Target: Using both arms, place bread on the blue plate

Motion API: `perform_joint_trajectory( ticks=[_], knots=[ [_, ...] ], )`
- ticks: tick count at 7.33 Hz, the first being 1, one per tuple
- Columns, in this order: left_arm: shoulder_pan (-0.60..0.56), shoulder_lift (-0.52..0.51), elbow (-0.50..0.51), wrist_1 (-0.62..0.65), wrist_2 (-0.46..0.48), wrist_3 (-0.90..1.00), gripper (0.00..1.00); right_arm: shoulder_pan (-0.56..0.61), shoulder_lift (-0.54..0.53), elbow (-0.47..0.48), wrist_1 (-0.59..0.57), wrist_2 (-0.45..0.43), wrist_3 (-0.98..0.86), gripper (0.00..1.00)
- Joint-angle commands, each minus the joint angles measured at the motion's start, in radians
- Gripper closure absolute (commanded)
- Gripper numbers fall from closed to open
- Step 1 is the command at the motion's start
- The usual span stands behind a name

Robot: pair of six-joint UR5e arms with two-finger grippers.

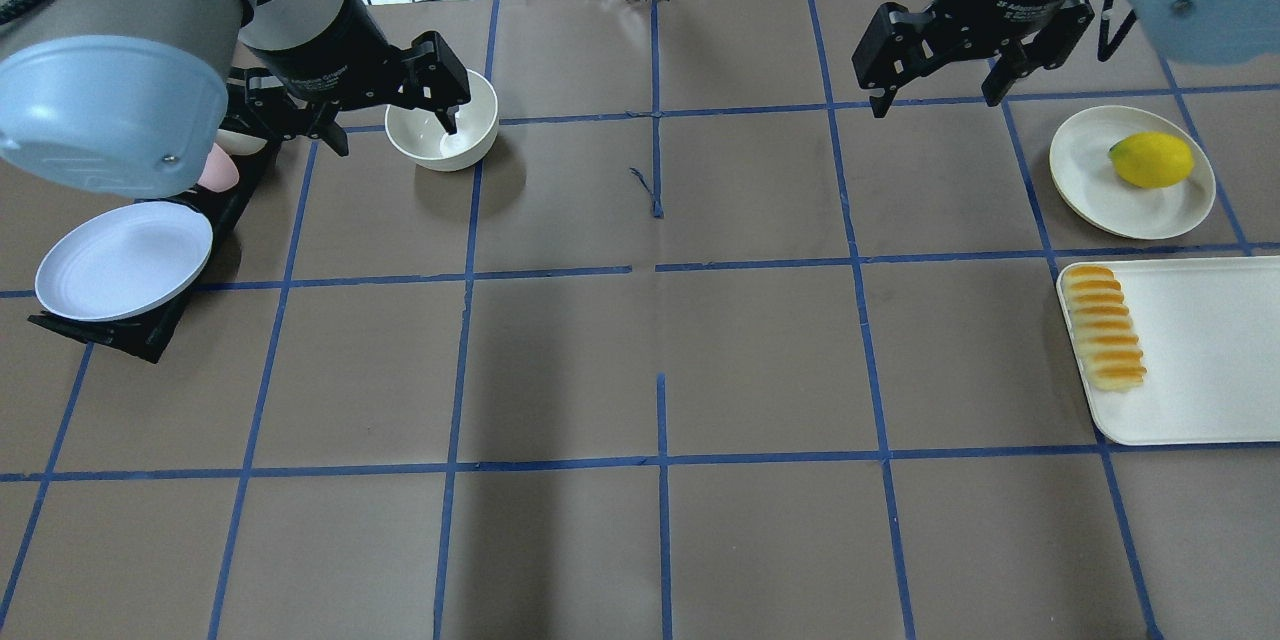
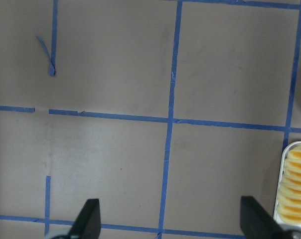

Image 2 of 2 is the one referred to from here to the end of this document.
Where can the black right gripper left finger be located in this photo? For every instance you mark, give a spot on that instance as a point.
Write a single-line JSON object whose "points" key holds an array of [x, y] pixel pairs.
{"points": [[88, 223]]}

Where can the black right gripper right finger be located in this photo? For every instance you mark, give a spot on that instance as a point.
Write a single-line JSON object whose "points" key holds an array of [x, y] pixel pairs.
{"points": [[256, 223]]}

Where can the sliced bread loaf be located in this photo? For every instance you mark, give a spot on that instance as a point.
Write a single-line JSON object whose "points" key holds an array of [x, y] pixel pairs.
{"points": [[295, 185]]}

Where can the white rectangular tray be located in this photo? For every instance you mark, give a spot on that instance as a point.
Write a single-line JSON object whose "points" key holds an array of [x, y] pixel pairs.
{"points": [[281, 189]]}

